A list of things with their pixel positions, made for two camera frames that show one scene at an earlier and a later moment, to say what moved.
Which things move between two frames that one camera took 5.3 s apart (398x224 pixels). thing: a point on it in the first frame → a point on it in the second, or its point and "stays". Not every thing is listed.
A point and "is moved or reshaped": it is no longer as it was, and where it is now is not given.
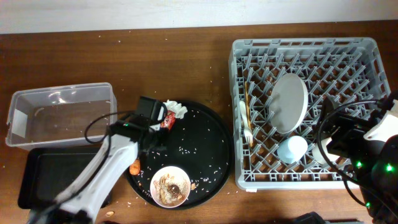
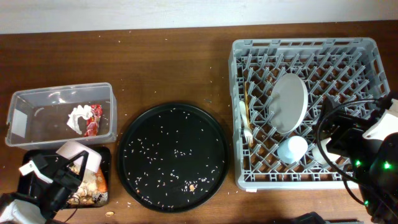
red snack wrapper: x=169 y=120 → x=92 y=121
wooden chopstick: x=248 y=112 stays
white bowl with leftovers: x=170 y=186 → x=93 y=163
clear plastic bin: x=60 y=116 stays
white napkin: x=179 y=110 → x=85 y=112
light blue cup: x=292 y=149 stays
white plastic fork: x=247 y=130 stays
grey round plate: x=288 y=103 stays
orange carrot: x=135 y=168 is moved or reshaped
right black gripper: x=352 y=126 stays
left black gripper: x=165 y=137 → x=68 y=180
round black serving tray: x=200 y=144 stays
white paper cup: x=318 y=155 stays
